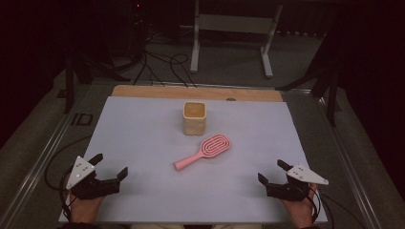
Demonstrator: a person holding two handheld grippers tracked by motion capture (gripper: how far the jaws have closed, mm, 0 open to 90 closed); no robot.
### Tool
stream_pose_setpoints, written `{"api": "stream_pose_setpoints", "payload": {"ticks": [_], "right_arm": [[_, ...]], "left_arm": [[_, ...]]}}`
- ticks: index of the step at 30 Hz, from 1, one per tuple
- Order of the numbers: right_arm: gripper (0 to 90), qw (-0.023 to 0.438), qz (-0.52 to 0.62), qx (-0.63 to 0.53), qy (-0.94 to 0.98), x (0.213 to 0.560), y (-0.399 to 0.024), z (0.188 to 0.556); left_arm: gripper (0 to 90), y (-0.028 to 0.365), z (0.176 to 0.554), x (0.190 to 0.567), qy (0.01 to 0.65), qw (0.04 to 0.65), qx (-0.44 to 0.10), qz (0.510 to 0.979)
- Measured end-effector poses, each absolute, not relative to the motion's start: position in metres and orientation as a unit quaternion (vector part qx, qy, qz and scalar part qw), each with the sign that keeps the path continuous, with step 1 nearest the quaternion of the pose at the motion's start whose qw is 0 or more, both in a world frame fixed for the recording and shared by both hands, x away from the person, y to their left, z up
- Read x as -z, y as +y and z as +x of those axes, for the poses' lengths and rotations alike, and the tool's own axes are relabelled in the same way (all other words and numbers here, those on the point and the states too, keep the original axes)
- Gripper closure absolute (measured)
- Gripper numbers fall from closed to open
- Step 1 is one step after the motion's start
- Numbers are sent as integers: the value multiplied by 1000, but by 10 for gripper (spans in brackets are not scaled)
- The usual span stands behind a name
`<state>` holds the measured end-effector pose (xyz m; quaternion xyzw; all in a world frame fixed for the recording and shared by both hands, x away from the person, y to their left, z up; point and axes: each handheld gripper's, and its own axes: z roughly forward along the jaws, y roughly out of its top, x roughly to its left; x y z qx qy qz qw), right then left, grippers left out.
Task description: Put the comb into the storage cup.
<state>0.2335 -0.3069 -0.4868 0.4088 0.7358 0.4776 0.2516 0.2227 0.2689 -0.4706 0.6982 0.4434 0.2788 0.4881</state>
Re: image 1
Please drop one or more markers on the cream ceramic cup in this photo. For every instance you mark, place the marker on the cream ceramic cup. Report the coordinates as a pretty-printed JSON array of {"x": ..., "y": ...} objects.
[{"x": 194, "y": 124}]

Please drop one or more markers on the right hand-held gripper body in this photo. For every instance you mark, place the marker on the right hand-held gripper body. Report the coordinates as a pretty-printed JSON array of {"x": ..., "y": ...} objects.
[{"x": 291, "y": 191}]

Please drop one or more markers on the pink hairbrush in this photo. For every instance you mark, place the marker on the pink hairbrush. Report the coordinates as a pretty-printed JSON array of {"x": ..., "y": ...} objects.
[{"x": 211, "y": 147}]

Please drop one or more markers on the person's left hand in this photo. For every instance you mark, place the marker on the person's left hand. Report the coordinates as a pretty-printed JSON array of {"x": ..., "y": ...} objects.
[{"x": 84, "y": 210}]

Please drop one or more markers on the white metal stand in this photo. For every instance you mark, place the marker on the white metal stand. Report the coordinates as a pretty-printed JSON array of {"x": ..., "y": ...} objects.
[{"x": 234, "y": 24}]

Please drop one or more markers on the person's right hand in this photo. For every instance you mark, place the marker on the person's right hand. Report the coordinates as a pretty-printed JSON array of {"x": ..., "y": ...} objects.
[{"x": 302, "y": 211}]

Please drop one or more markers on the aluminium frame rail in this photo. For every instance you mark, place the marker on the aluminium frame rail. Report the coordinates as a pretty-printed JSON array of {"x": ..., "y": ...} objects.
[
  {"x": 41, "y": 162},
  {"x": 350, "y": 171}
]

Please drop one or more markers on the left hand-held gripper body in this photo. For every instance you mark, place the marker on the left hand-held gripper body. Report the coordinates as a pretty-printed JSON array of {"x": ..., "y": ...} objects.
[{"x": 81, "y": 173}]

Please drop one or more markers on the black tripod stand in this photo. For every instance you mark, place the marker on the black tripod stand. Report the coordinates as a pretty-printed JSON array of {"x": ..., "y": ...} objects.
[
  {"x": 331, "y": 95},
  {"x": 69, "y": 86}
]

